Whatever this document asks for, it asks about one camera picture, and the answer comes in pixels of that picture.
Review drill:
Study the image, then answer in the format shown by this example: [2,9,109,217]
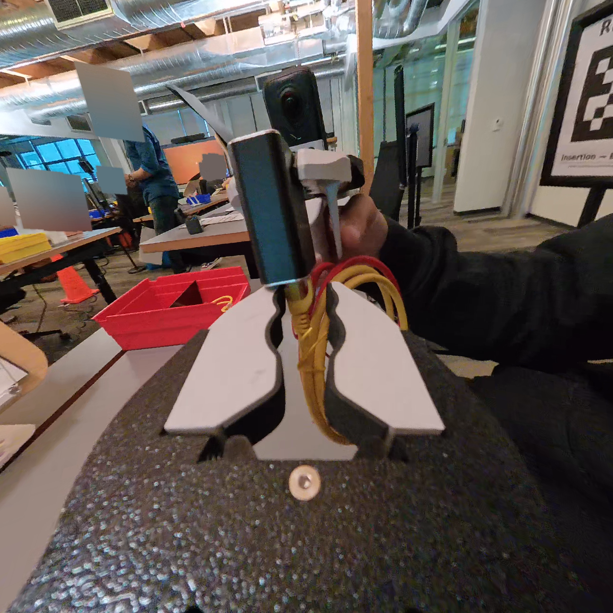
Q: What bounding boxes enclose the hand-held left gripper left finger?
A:
[163,286,286,448]

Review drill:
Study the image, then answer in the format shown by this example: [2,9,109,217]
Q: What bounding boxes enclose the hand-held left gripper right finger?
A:
[325,282,446,448]

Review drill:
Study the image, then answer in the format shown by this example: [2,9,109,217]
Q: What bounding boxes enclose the black port adapter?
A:
[227,129,318,289]

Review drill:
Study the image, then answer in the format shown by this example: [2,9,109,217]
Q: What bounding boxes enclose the red ethernet cable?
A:
[306,255,401,358]

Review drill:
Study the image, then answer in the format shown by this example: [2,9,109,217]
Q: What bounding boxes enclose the person's right forearm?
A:
[378,218,571,375]

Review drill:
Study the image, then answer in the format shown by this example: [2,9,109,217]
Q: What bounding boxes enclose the person's right hand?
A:
[314,193,389,266]

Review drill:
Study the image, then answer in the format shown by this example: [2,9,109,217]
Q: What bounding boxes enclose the grey wood-edged desk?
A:
[139,196,327,289]

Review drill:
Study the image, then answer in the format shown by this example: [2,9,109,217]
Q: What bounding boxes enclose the computer monitor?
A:
[163,139,231,186]

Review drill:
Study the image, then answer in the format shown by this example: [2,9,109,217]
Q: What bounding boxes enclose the black office chair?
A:
[369,140,409,224]

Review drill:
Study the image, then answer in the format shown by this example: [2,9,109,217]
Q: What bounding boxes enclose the black tripod stand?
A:
[393,64,423,229]

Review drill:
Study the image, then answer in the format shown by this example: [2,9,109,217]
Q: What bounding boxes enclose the black bin divider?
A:
[170,282,205,308]

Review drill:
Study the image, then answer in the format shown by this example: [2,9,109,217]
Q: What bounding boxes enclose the red plastic bin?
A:
[92,267,252,351]

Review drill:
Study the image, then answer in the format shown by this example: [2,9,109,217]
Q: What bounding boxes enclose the black framed screen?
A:
[406,103,436,169]

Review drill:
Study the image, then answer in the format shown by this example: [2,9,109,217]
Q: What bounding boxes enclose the wood-top office desk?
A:
[0,227,124,318]

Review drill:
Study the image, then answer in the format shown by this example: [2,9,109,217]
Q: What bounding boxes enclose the person's black sweatshirt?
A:
[431,216,613,613]

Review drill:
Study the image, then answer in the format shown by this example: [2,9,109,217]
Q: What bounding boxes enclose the orange traffic cone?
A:
[50,254,101,304]

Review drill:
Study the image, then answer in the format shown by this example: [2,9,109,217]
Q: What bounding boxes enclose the printed instruction sheet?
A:
[0,320,49,413]

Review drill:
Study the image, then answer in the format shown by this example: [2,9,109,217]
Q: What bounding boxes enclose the yellow storage bin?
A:
[0,233,52,265]

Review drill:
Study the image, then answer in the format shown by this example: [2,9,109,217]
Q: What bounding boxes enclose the white stand base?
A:
[0,424,37,468]

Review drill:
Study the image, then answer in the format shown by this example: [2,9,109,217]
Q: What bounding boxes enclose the wooden post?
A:
[355,0,376,195]

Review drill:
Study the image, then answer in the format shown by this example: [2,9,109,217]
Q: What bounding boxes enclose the silver air duct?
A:
[0,0,432,123]

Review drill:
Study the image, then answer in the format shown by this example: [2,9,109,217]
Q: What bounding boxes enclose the black framed wall sign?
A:
[540,0,613,229]

